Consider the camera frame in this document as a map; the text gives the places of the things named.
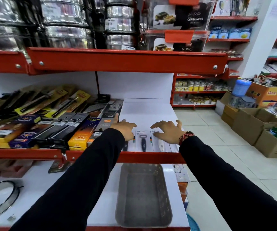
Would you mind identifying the person's right forearm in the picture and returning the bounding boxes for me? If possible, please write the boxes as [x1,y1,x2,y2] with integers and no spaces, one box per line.
[179,136,277,231]

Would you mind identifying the packaged white kitchen tool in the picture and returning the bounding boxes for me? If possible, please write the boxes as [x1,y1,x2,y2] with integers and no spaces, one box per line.
[151,130,173,153]

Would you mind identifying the red edged white shelf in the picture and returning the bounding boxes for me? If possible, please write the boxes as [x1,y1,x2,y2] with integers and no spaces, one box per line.
[0,98,186,164]

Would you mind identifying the packaged black bottle opener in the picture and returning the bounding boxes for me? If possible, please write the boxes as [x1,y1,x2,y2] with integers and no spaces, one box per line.
[135,130,154,152]

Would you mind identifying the black slim tool box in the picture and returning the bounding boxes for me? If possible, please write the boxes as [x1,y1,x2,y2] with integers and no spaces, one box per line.
[49,113,90,150]
[32,112,77,147]

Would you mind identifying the clear plastic storage containers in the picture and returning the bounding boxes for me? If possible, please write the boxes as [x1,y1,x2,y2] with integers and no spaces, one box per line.
[229,95,257,109]

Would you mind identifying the white carded small package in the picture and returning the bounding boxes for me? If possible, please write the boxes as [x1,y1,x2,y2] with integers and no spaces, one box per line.
[172,164,190,183]

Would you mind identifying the orange printed cardboard box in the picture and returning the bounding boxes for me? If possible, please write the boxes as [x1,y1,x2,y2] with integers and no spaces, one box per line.
[245,78,277,109]

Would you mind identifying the small brown cardboard box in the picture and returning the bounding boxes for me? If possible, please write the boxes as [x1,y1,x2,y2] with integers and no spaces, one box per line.
[221,104,239,127]

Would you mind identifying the stack of steel cake tins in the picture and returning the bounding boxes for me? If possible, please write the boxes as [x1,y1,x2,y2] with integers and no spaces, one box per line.
[0,0,139,51]

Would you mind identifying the round steel sieve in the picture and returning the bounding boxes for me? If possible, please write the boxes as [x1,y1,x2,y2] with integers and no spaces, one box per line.
[0,180,21,222]

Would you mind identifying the person's right hand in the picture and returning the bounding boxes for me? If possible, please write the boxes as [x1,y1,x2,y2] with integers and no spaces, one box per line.
[151,120,188,145]

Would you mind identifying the steel grater with black handle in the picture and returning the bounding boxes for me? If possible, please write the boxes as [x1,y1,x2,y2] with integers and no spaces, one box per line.
[83,94,111,114]

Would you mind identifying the red background shelving unit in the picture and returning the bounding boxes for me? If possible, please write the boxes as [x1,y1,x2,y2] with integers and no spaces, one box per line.
[170,15,258,110]

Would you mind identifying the packaged flat steel grater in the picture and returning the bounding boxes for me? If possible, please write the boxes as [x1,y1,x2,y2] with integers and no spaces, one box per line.
[94,98,125,133]

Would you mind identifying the person's left forearm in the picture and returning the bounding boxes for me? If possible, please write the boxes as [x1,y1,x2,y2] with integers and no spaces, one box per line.
[9,128,126,231]

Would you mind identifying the clear container with orange lid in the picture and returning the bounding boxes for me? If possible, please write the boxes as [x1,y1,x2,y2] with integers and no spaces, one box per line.
[144,30,210,52]
[144,0,218,31]

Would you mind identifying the packaged dark kitchen tool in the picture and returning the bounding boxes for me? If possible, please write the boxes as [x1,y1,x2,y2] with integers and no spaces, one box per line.
[122,131,137,152]

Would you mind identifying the orange packets on shelf side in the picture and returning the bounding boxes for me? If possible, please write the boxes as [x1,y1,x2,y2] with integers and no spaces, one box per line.
[177,182,189,203]

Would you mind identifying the person's left hand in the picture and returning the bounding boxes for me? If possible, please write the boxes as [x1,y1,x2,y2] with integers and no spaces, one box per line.
[110,113,137,142]

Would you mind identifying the red thread bracelet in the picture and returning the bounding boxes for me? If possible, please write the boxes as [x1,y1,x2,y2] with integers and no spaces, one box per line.
[179,131,195,145]

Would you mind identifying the boxed goods on top shelf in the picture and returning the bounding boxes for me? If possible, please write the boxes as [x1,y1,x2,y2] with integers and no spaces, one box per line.
[214,0,253,17]

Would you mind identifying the dark hanging card tag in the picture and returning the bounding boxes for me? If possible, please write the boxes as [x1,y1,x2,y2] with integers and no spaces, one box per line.
[47,160,68,174]

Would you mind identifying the row of small glass jars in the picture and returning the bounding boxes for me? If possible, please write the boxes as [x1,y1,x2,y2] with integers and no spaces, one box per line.
[191,96,219,105]

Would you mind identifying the row of blue packets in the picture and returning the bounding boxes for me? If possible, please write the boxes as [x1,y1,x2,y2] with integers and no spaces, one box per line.
[209,27,252,39]

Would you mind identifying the pile of yellow carded tools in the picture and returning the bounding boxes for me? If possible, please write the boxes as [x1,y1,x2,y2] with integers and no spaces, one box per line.
[0,85,91,125]

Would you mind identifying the row of yellow lidded jars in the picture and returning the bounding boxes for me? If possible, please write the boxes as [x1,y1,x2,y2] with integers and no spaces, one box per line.
[175,79,230,92]

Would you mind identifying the red metal shelf with screws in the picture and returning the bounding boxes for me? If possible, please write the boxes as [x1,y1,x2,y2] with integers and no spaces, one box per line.
[0,47,228,75]

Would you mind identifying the large brown cardboard box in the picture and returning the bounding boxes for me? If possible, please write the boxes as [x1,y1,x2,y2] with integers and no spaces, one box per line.
[231,108,277,146]

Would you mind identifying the brown box with plastic bowls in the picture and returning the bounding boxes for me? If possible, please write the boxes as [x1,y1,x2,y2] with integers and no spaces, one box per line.
[254,127,277,159]

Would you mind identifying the blue lidded plastic jar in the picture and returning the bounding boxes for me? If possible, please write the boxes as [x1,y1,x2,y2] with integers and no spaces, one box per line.
[232,79,252,97]

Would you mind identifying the grey rectangular baking tray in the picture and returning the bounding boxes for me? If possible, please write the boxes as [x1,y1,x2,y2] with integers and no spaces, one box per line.
[115,163,173,228]

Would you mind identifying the teal plastic basket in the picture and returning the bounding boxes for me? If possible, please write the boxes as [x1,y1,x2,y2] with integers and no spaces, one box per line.
[186,213,201,231]

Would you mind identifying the red edged bottom shelf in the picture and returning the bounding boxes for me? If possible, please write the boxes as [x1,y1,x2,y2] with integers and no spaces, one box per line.
[0,163,191,231]

